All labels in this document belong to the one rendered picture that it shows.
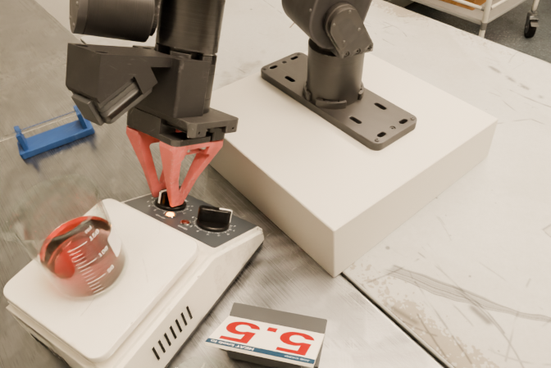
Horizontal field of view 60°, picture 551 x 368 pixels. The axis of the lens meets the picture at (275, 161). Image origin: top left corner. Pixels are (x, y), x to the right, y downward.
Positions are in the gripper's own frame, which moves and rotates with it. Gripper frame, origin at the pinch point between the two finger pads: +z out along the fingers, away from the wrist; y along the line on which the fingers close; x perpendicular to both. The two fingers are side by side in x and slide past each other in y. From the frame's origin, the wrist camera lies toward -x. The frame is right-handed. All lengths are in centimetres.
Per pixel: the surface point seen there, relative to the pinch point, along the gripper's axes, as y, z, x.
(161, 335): 10.1, 6.7, -8.7
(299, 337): 17.9, 6.5, 0.0
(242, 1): -32, -20, 45
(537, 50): -4, -24, 239
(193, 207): 1.7, 1.4, 2.2
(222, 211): 6.3, -0.3, 1.2
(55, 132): -27.6, 2.4, 4.2
